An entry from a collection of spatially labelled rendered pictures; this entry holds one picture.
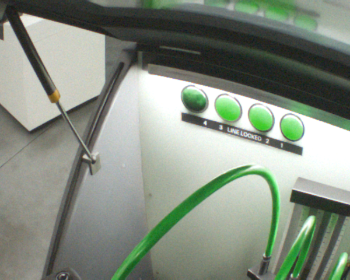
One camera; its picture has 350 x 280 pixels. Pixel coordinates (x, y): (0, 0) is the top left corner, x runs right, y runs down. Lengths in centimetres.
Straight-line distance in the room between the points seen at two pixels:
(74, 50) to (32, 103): 54
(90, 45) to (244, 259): 291
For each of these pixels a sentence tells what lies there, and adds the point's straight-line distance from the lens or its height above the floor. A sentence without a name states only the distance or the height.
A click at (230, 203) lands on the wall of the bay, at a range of 88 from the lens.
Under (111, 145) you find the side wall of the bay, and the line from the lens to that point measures 83.
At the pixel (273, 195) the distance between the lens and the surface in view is 68.
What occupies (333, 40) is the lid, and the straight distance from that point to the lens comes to 42.
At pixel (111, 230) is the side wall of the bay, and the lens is 90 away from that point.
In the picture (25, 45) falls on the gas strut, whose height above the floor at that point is 157.
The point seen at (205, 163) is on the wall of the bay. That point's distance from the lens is 85.
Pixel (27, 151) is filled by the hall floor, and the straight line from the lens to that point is 341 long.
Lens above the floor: 174
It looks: 31 degrees down
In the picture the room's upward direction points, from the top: 1 degrees counter-clockwise
